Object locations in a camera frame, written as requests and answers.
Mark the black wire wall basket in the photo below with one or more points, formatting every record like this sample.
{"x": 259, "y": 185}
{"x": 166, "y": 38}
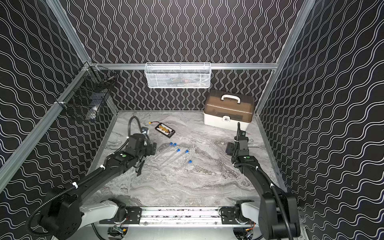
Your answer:
{"x": 87, "y": 100}

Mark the brown lid white toolbox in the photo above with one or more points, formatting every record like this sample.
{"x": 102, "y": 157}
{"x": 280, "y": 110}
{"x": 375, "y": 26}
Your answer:
{"x": 229, "y": 111}

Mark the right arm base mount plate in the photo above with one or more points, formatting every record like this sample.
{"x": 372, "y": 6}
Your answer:
{"x": 233, "y": 216}

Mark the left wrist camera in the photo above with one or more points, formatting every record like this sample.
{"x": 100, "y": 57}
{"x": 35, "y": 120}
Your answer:
{"x": 144, "y": 130}

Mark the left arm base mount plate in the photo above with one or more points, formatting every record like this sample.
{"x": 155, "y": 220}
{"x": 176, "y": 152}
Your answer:
{"x": 128, "y": 215}

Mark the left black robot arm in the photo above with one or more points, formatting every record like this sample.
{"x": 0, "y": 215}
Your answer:
{"x": 60, "y": 214}

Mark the white mesh wall basket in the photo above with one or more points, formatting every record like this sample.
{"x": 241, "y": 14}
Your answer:
{"x": 169, "y": 75}

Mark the black battery pack with cable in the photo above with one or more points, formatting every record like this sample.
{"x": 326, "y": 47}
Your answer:
{"x": 163, "y": 129}

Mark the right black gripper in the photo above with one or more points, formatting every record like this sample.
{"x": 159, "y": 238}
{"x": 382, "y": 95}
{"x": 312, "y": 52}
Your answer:
{"x": 229, "y": 148}

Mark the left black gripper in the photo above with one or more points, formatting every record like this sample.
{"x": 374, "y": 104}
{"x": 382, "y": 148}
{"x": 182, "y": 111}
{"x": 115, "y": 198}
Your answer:
{"x": 147, "y": 154}

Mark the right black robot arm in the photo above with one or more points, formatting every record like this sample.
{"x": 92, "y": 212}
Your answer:
{"x": 278, "y": 215}

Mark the aluminium front rail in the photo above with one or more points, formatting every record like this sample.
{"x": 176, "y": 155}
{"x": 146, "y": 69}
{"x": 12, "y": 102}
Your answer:
{"x": 151, "y": 216}

